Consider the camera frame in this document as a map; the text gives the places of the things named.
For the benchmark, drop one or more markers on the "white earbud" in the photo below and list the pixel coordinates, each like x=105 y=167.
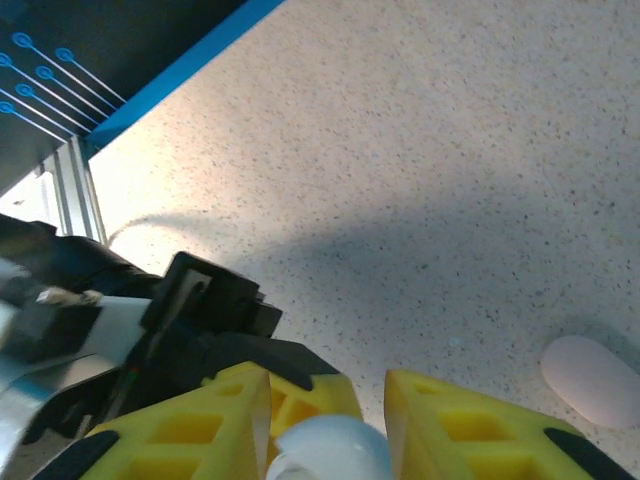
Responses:
x=330 y=440

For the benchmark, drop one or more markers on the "aluminium table rail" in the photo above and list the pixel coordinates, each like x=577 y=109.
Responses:
x=75 y=200

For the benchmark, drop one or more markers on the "pale pink charging case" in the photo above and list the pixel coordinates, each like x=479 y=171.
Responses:
x=590 y=385

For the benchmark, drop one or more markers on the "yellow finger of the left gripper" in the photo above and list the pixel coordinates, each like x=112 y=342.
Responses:
x=310 y=385

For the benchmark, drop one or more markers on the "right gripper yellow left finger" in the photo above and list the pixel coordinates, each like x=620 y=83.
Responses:
x=190 y=430

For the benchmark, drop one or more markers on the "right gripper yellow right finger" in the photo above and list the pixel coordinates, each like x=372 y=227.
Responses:
x=475 y=440

